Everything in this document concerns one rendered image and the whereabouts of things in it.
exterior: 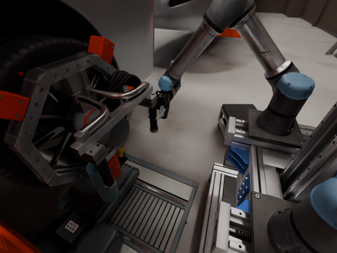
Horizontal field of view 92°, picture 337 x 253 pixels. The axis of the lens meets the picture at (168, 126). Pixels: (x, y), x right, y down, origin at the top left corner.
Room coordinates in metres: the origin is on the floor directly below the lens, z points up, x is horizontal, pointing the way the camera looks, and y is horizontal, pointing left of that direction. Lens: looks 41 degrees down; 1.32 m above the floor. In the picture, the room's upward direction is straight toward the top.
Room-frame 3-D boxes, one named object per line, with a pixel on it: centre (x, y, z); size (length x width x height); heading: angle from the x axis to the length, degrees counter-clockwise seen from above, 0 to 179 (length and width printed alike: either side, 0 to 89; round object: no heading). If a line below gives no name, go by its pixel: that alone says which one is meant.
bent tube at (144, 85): (0.62, 0.21, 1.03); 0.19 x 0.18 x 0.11; 65
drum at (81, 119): (0.55, 0.29, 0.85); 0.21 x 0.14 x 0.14; 65
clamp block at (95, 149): (0.34, 0.25, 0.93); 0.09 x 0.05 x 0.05; 65
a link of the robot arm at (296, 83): (0.60, -0.50, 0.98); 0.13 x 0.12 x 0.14; 159
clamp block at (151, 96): (0.65, 0.10, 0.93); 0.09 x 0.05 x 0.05; 65
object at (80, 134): (0.44, 0.29, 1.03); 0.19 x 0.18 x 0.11; 65
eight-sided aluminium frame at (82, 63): (0.58, 0.36, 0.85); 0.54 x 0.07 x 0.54; 155
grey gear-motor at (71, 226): (0.28, 0.46, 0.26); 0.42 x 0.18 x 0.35; 65
